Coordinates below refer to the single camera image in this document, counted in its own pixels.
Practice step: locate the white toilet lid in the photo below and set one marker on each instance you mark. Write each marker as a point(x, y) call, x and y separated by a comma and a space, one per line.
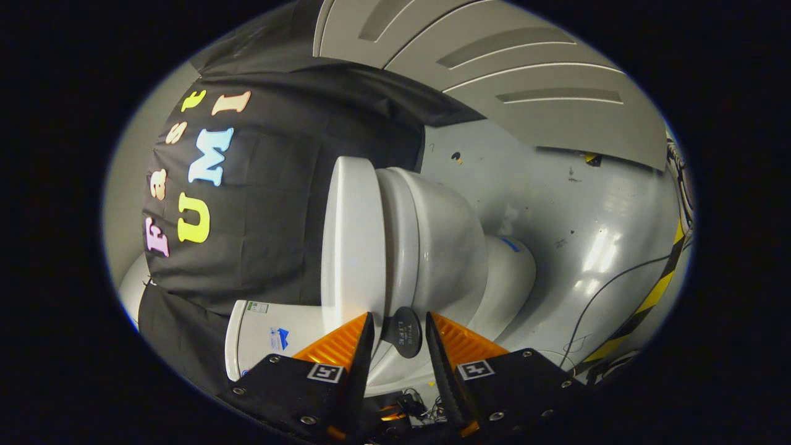
point(352, 241)

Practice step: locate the grey drawer cabinet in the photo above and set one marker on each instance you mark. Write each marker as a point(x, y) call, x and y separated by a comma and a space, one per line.
point(525, 74)

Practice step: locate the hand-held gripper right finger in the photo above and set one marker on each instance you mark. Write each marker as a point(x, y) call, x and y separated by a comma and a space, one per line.
point(442, 371)

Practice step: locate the white ceramic toilet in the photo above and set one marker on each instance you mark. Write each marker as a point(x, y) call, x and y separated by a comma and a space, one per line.
point(445, 241)

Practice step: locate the black backdrop cloth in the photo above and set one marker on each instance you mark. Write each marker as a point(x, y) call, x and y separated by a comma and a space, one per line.
point(278, 204)

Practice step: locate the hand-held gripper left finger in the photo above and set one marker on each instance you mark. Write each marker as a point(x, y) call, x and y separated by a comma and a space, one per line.
point(358, 371)

